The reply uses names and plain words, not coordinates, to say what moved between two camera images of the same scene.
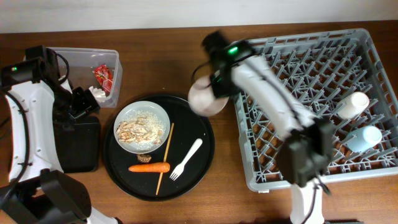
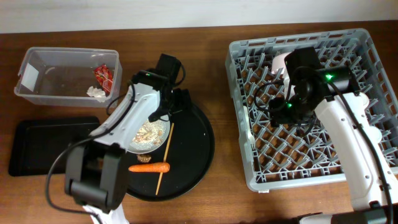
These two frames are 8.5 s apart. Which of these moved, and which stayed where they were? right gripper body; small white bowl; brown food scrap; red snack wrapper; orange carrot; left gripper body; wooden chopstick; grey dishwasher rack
Moved: small white bowl; right gripper body; left gripper body
Stayed: wooden chopstick; orange carrot; brown food scrap; red snack wrapper; grey dishwasher rack
